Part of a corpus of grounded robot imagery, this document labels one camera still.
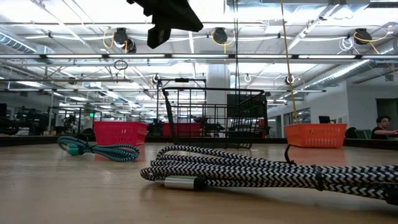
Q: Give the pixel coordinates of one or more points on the white concrete column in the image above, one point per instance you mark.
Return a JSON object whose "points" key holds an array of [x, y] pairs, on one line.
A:
{"points": [[217, 77]]}

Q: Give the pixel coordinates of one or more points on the black monitor back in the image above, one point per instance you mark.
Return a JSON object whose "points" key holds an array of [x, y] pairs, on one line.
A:
{"points": [[324, 119]]}

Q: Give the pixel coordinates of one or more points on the green chair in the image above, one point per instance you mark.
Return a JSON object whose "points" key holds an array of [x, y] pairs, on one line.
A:
{"points": [[362, 134]]}

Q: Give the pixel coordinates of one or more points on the orange plastic basket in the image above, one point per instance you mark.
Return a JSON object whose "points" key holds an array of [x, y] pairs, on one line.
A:
{"points": [[315, 135]]}

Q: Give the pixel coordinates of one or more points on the red background crate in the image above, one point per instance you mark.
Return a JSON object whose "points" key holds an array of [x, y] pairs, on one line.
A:
{"points": [[183, 129]]}

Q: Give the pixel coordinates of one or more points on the black table edge rail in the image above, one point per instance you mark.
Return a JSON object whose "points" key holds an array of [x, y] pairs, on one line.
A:
{"points": [[31, 140]]}

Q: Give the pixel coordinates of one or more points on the background robot workstation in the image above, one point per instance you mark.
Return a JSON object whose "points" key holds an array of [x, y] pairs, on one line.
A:
{"points": [[31, 121]]}

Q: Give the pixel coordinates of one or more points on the person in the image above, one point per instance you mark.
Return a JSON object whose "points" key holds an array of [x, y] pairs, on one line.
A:
{"points": [[382, 129]]}

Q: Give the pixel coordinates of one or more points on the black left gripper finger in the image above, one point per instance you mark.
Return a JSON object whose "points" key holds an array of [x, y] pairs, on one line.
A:
{"points": [[171, 14], [158, 37]]}

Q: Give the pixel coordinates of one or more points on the red plastic basket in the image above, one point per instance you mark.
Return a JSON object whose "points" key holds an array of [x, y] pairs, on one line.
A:
{"points": [[119, 133]]}

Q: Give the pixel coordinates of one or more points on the long ceiling light bar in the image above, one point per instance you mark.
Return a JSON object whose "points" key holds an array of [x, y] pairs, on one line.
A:
{"points": [[199, 56]]}

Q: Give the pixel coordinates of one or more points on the black chair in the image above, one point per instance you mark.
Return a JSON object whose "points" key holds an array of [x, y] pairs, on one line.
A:
{"points": [[350, 133]]}

